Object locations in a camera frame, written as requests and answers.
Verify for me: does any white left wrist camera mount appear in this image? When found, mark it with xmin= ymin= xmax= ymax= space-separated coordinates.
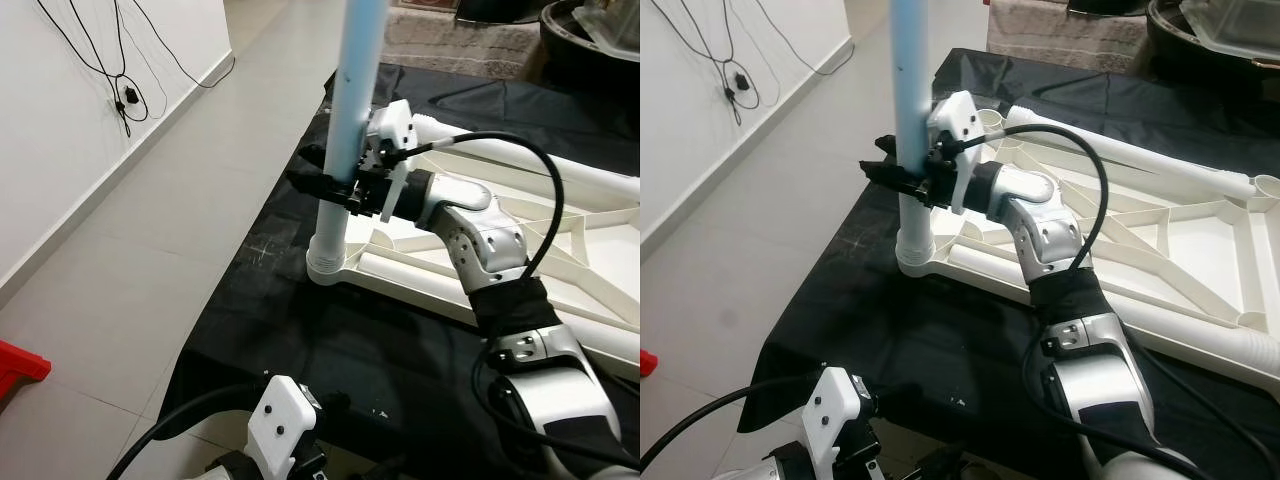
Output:
xmin=800 ymin=367 xmax=881 ymax=480
xmin=245 ymin=375 xmax=323 ymax=480

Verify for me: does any black tablecloth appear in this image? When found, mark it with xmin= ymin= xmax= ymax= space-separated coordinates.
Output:
xmin=160 ymin=62 xmax=641 ymax=480
xmin=750 ymin=48 xmax=1280 ymax=480

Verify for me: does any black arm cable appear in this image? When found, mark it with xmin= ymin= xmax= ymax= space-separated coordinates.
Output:
xmin=105 ymin=380 xmax=266 ymax=480
xmin=640 ymin=375 xmax=821 ymax=471
xmin=950 ymin=122 xmax=1280 ymax=480
xmin=395 ymin=130 xmax=641 ymax=471

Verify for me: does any black plastic bag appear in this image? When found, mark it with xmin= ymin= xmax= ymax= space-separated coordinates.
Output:
xmin=1068 ymin=0 xmax=1151 ymax=15
xmin=455 ymin=0 xmax=546 ymax=26

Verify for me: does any black round pan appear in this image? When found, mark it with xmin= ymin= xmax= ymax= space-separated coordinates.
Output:
xmin=540 ymin=0 xmax=641 ymax=66
xmin=1145 ymin=0 xmax=1280 ymax=86

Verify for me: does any clear tape patch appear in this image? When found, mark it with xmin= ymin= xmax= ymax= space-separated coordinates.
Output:
xmin=845 ymin=225 xmax=886 ymax=261
xmin=240 ymin=230 xmax=296 ymax=266

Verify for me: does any black wall cable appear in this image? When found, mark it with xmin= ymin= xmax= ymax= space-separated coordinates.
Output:
xmin=35 ymin=0 xmax=153 ymax=139
xmin=733 ymin=0 xmax=856 ymax=77
xmin=680 ymin=0 xmax=763 ymax=126
xmin=132 ymin=0 xmax=238 ymax=89

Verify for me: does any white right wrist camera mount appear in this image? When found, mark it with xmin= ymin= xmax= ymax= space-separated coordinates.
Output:
xmin=362 ymin=99 xmax=416 ymax=223
xmin=925 ymin=90 xmax=986 ymax=216

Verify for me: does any grey speckled ledge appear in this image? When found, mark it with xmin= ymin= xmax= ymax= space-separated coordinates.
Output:
xmin=383 ymin=5 xmax=546 ymax=81
xmin=985 ymin=0 xmax=1151 ymax=73

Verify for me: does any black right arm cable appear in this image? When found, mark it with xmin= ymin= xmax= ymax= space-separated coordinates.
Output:
xmin=395 ymin=130 xmax=641 ymax=471
xmin=950 ymin=122 xmax=1280 ymax=480

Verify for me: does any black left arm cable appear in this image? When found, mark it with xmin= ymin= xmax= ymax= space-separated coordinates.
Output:
xmin=640 ymin=375 xmax=821 ymax=471
xmin=105 ymin=380 xmax=266 ymax=480

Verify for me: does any white plastic table top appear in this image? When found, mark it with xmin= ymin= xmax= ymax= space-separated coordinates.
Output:
xmin=893 ymin=95 xmax=1280 ymax=386
xmin=305 ymin=105 xmax=641 ymax=379

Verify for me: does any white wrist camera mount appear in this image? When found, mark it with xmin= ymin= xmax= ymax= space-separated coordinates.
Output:
xmin=800 ymin=367 xmax=881 ymax=480
xmin=245 ymin=375 xmax=323 ymax=480
xmin=362 ymin=99 xmax=416 ymax=223
xmin=925 ymin=90 xmax=986 ymax=216

